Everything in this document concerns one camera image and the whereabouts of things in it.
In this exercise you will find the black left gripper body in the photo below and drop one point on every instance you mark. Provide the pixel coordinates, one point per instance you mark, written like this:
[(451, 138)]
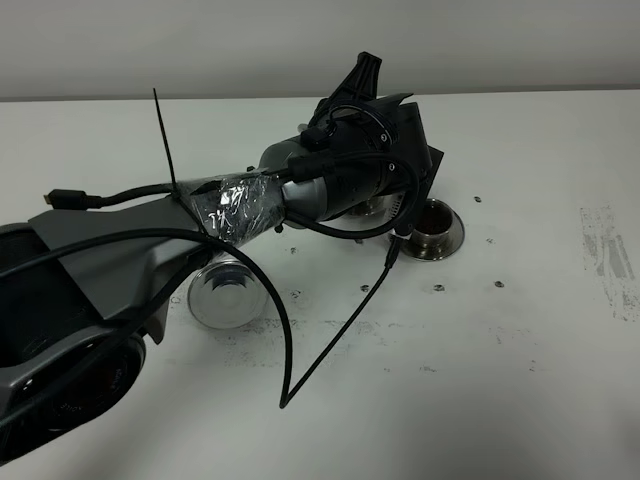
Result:
[(345, 157)]

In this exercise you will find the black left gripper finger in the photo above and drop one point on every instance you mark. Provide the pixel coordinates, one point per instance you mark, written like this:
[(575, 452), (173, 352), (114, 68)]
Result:
[(362, 81)]

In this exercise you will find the stainless steel teapot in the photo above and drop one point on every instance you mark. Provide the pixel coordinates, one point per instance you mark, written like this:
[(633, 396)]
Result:
[(373, 207)]

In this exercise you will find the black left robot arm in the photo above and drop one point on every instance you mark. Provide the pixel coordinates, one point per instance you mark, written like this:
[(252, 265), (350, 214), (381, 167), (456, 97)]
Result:
[(85, 284)]

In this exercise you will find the front stainless steel teacup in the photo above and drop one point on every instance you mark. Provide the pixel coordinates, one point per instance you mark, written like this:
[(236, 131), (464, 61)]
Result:
[(435, 217)]

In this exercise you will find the front stainless steel saucer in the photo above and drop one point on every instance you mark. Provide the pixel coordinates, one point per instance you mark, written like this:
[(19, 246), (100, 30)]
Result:
[(438, 246)]

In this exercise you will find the steel saucer under teapot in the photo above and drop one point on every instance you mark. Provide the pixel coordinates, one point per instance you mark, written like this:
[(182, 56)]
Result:
[(225, 294)]

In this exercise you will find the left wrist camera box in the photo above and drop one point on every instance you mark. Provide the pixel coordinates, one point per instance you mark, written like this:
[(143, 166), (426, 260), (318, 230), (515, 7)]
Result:
[(424, 159)]

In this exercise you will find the black cable tie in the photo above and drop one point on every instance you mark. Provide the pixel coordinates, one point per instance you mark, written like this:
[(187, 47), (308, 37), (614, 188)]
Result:
[(165, 141)]

